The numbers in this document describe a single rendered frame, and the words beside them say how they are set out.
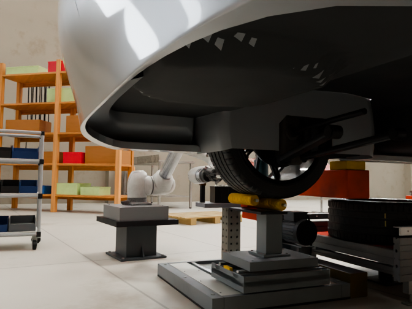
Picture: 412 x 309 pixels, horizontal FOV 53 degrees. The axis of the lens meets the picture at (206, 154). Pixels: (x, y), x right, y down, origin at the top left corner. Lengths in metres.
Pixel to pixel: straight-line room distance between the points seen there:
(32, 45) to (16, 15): 0.73
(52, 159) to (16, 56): 3.39
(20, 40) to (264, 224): 8.98
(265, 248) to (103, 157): 5.39
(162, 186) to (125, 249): 0.56
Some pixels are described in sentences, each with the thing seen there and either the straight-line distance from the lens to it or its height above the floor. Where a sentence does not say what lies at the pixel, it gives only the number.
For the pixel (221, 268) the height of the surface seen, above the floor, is 0.16.
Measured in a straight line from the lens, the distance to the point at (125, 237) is 3.23.
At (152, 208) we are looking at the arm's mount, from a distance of 3.16.
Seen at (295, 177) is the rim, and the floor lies 0.63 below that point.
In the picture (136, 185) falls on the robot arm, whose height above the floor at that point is 0.56.
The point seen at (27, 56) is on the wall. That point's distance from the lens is 10.47.
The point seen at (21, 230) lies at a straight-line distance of 3.83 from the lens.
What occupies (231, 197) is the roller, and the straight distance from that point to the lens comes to 2.27.
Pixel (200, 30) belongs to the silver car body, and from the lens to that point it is 0.50.
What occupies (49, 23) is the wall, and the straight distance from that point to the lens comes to 10.78.
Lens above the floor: 0.61
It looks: 3 degrees up
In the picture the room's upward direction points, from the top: 1 degrees clockwise
